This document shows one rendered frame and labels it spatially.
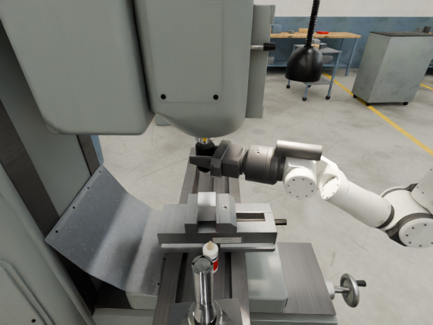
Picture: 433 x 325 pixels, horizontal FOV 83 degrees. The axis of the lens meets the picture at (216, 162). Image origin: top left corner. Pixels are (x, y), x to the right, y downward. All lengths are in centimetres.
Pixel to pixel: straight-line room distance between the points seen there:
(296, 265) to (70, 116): 87
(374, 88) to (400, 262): 328
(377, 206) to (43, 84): 68
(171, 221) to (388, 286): 165
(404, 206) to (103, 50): 65
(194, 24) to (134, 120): 19
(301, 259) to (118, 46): 91
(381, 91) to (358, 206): 451
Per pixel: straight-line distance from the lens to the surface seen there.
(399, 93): 528
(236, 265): 75
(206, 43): 42
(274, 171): 55
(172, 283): 73
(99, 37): 44
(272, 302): 86
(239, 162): 55
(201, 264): 29
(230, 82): 44
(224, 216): 71
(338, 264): 206
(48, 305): 88
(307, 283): 100
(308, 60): 55
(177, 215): 78
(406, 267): 228
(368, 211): 63
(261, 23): 51
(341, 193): 60
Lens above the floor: 156
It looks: 34 degrees down
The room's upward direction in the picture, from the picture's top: straight up
